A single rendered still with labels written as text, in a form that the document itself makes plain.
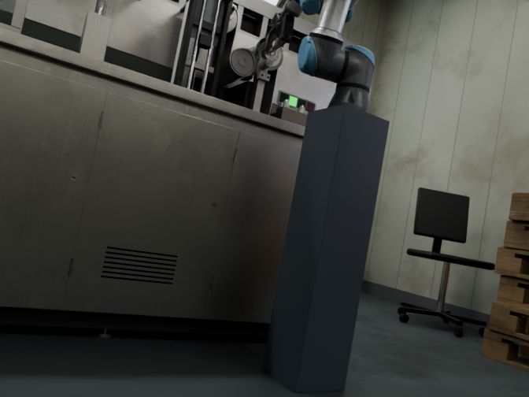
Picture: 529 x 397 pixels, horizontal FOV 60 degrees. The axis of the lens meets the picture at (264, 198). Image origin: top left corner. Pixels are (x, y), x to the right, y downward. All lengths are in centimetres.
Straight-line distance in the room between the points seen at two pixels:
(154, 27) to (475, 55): 318
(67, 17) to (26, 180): 93
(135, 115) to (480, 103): 344
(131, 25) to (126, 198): 98
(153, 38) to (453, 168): 300
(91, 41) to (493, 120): 335
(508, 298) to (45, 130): 240
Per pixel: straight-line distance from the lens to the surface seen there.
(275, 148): 182
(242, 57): 211
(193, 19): 191
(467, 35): 490
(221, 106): 170
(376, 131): 157
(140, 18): 234
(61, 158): 157
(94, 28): 200
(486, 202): 421
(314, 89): 270
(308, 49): 156
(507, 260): 286
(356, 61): 162
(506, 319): 281
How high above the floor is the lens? 48
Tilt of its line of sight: 3 degrees up
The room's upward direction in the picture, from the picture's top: 10 degrees clockwise
